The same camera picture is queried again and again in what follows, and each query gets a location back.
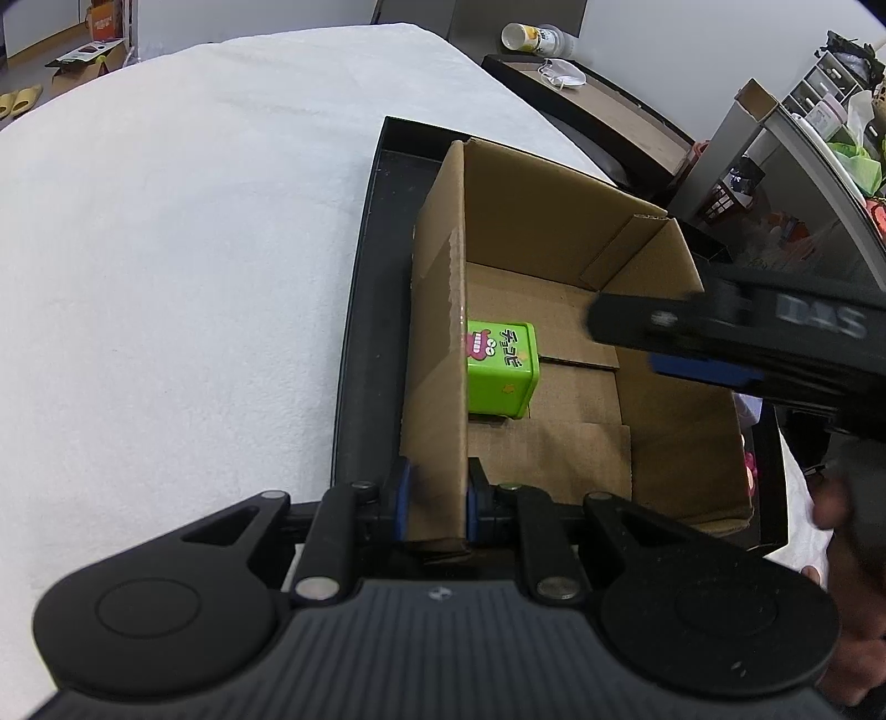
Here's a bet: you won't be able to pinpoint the brown black side tray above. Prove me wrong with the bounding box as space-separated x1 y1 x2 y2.
482 54 694 204

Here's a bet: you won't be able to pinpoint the right hand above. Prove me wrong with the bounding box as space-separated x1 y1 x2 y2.
800 460 886 707

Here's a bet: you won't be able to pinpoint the white face mask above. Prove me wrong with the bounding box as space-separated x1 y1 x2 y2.
538 59 587 90

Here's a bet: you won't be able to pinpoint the yellow slippers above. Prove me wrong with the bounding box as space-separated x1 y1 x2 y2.
0 84 42 120

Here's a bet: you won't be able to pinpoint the brown cardboard box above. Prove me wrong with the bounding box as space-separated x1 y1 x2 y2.
401 140 753 546

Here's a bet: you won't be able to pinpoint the green plastic bag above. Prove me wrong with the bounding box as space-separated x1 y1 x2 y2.
827 142 883 197

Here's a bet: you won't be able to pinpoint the green tin box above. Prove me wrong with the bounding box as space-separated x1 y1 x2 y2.
466 320 540 419

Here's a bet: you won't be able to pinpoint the white yellow paper cup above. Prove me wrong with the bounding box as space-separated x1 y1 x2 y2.
500 23 576 59

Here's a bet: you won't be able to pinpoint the floor cardboard box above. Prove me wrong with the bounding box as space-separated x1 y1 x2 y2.
48 39 128 96

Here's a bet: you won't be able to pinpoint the grey desk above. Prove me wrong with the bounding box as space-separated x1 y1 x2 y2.
668 78 884 288

